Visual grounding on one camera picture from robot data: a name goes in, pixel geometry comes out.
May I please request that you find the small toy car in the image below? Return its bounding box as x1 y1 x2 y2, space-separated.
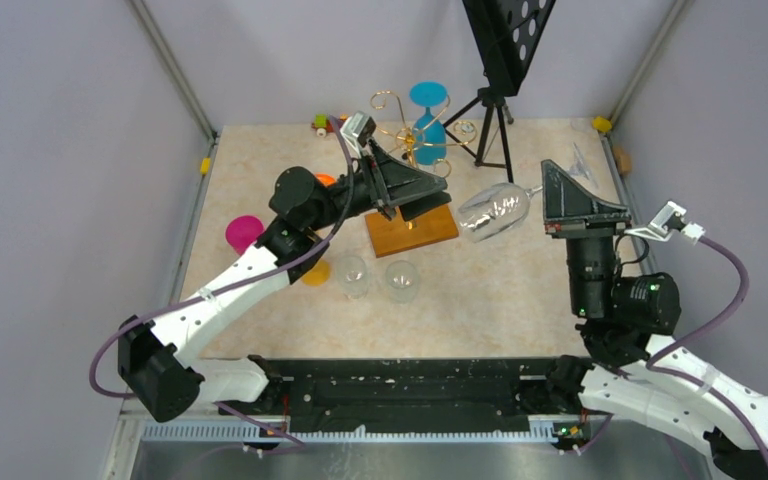
311 114 348 138

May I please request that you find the yellow corner clamp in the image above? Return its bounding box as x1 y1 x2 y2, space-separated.
591 116 613 134

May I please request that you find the orange tape dispenser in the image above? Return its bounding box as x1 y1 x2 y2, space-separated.
315 173 336 187

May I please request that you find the pink wine glass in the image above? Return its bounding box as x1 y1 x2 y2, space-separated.
225 215 265 255

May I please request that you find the yellow wine glass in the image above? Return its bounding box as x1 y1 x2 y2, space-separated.
301 259 331 287

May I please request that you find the clear wine glass front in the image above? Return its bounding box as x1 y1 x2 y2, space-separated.
334 255 370 299

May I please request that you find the black music stand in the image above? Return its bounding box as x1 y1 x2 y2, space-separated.
443 0 556 183

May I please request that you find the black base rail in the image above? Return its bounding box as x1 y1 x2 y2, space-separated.
226 355 594 434

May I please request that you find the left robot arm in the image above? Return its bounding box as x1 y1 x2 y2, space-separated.
117 140 451 423

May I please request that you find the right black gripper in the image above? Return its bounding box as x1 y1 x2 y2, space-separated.
540 160 630 318

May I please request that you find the clear wine glass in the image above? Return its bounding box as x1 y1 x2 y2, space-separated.
454 167 546 244
334 255 370 299
384 260 420 304

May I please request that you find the blue wine glass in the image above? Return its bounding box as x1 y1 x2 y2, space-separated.
409 81 449 167

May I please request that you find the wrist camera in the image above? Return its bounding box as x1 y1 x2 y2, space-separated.
340 111 377 158
625 200 706 244

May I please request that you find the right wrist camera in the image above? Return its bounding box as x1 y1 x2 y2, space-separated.
625 200 706 244

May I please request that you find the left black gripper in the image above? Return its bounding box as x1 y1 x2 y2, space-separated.
307 136 451 231

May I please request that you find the clear wine glass back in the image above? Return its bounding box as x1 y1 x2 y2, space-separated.
454 167 546 244

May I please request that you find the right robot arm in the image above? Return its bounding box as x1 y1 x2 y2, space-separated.
541 159 768 479

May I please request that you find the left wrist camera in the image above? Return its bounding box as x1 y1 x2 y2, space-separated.
340 111 377 158

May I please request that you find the gold wine glass rack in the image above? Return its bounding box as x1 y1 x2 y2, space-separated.
364 95 477 258

